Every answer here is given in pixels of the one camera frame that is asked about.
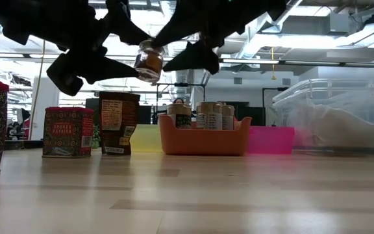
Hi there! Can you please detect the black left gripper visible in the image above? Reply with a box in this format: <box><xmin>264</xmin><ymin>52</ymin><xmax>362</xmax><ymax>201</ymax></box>
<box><xmin>0</xmin><ymin>0</ymin><xmax>152</xmax><ymax>97</ymax></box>

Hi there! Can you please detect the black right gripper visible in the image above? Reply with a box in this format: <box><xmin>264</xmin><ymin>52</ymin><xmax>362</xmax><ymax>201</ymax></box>
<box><xmin>150</xmin><ymin>0</ymin><xmax>287</xmax><ymax>75</ymax></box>

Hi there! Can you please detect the small glass spice jar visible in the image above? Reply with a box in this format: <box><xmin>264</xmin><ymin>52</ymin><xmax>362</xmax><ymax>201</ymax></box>
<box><xmin>134</xmin><ymin>38</ymin><xmax>166</xmax><ymax>86</ymax></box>

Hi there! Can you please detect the brown spice pouch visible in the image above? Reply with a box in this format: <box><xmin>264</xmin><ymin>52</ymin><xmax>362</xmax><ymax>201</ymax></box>
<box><xmin>98</xmin><ymin>91</ymin><xmax>142</xmax><ymax>156</ymax></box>

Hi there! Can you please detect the cork lid spice jar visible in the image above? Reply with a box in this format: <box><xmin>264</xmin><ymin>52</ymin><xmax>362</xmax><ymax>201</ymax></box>
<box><xmin>221</xmin><ymin>104</ymin><xmax>236</xmax><ymax>131</ymax></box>
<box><xmin>166</xmin><ymin>103</ymin><xmax>193</xmax><ymax>130</ymax></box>
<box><xmin>195</xmin><ymin>101</ymin><xmax>223</xmax><ymax>131</ymax></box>

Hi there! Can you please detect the green succulent plant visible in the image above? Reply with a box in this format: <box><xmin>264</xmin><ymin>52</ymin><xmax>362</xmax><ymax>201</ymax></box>
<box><xmin>91</xmin><ymin>125</ymin><xmax>101</xmax><ymax>150</ymax></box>

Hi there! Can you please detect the yellow plastic tray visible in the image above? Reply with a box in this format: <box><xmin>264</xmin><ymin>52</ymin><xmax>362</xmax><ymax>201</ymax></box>
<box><xmin>129</xmin><ymin>124</ymin><xmax>165</xmax><ymax>153</ymax></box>

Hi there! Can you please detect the orange plastic bin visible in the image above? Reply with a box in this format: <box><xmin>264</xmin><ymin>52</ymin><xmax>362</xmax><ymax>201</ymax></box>
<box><xmin>158</xmin><ymin>113</ymin><xmax>253</xmax><ymax>157</ymax></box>

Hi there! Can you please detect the red plastic tray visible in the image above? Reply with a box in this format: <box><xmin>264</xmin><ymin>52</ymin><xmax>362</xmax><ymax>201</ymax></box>
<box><xmin>247</xmin><ymin>125</ymin><xmax>295</xmax><ymax>155</ymax></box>

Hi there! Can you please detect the clear plastic storage bin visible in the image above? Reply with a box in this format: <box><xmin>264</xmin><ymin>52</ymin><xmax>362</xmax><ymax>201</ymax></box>
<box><xmin>272</xmin><ymin>77</ymin><xmax>374</xmax><ymax>157</ymax></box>

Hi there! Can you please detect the grey cloth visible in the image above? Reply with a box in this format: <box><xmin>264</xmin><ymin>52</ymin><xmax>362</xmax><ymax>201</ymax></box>
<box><xmin>286</xmin><ymin>103</ymin><xmax>374</xmax><ymax>150</ymax></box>

